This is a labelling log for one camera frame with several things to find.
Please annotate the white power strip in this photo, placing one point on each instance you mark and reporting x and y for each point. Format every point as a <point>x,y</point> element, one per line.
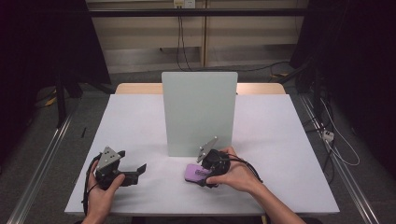
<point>328,135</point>

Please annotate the person's right hand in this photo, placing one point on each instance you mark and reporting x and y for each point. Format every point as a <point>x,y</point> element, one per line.
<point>239,177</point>

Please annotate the black curtain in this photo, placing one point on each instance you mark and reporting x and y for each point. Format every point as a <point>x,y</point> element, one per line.
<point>37,46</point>
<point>358,62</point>

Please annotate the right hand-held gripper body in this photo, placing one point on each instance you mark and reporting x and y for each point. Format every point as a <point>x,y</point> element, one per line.
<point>218,161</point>

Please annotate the purple whiteboard eraser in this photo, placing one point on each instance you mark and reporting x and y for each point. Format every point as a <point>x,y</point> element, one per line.
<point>193,172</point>

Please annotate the aluminium floor rail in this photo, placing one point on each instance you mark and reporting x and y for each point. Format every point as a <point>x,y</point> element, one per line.
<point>40,168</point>
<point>348,183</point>

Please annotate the person's left hand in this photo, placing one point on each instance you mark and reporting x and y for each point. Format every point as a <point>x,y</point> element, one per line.
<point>100,200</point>

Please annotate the wooden vertical post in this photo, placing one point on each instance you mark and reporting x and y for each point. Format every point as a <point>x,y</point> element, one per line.
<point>204,37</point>

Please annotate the black horizontal bar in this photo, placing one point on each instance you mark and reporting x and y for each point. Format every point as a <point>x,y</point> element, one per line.
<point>140,12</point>

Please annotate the black metal stand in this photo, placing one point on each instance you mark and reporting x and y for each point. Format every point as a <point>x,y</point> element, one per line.
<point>61,99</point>

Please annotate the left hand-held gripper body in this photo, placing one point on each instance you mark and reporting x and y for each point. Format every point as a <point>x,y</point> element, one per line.
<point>107,161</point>

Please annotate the standing white whiteboard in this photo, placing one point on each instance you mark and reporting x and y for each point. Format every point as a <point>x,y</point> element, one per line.
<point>199,118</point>

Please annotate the wooden table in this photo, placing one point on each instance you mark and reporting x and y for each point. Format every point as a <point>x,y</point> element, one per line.
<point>137,88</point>

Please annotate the white table cover sheet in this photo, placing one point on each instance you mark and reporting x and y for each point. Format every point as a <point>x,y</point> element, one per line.
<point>140,130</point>

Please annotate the small black floor object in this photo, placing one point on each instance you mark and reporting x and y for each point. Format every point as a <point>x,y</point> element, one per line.
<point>83,132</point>

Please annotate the white wall socket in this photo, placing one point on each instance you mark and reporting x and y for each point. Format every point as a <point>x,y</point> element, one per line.
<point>184,3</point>

